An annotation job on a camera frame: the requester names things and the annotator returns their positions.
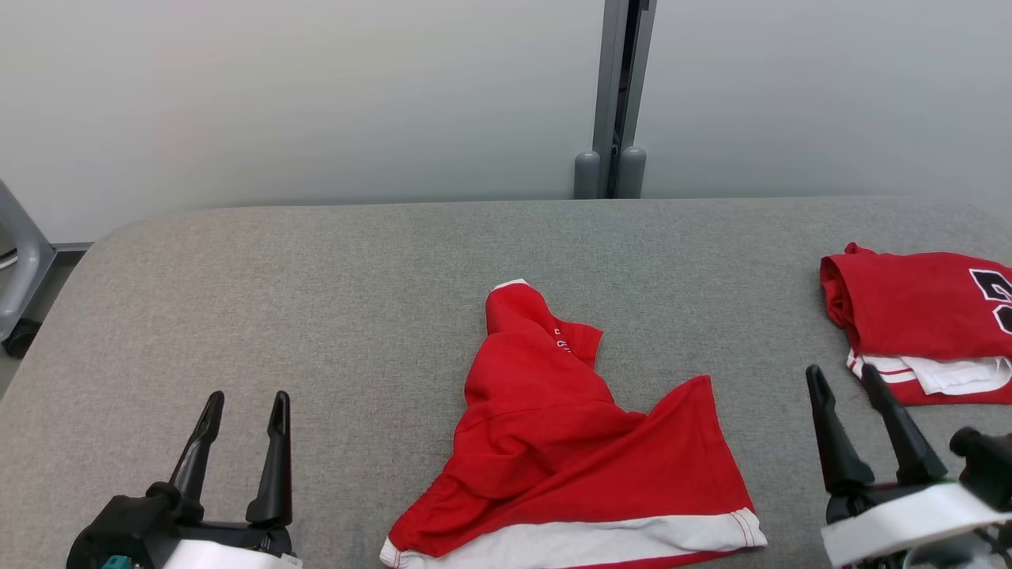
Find red white basketball jersey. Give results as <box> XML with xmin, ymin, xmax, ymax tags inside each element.
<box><xmin>819</xmin><ymin>242</ymin><xmax>1012</xmax><ymax>407</ymax></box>

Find grey metal furniture leg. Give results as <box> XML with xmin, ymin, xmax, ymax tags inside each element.
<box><xmin>0</xmin><ymin>179</ymin><xmax>58</xmax><ymax>345</ymax></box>

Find grey cylinder post foot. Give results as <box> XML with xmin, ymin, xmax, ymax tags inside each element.
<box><xmin>618</xmin><ymin>145</ymin><xmax>648</xmax><ymax>198</ymax></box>

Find black caster wheel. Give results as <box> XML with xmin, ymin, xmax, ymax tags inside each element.
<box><xmin>2</xmin><ymin>318</ymin><xmax>42</xmax><ymax>359</ymax></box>

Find grey partition post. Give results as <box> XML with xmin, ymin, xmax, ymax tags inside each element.
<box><xmin>593</xmin><ymin>0</ymin><xmax>659</xmax><ymax>198</ymax></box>

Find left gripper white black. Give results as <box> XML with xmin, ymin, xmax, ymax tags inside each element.
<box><xmin>162</xmin><ymin>390</ymin><xmax>304</xmax><ymax>569</ymax></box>

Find red shorts with white trim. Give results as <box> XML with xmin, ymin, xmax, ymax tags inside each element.
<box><xmin>379</xmin><ymin>278</ymin><xmax>768</xmax><ymax>569</ymax></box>

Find grey wall post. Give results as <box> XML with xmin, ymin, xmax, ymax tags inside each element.
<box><xmin>573</xmin><ymin>150</ymin><xmax>603</xmax><ymax>200</ymax></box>

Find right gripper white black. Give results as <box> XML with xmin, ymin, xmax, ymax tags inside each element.
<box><xmin>805</xmin><ymin>364</ymin><xmax>1012</xmax><ymax>569</ymax></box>

